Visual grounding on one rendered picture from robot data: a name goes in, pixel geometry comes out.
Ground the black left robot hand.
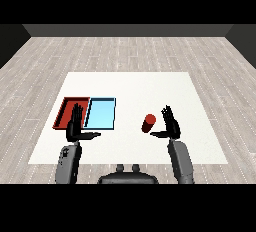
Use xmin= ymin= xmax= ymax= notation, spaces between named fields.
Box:
xmin=65 ymin=103 xmax=102 ymax=143

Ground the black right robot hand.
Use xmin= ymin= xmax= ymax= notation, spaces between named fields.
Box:
xmin=149 ymin=105 xmax=182 ymax=141

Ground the red shallow open box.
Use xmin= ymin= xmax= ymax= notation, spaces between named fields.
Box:
xmin=52 ymin=96 xmax=91 ymax=131

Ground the small red can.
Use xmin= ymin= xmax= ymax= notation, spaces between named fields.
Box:
xmin=141 ymin=113 xmax=157 ymax=134

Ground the light blue shallow open box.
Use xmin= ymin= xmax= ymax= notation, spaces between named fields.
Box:
xmin=82 ymin=97 xmax=117 ymax=131

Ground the dark grey robot body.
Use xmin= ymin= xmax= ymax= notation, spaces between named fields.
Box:
xmin=97 ymin=164 xmax=160 ymax=185

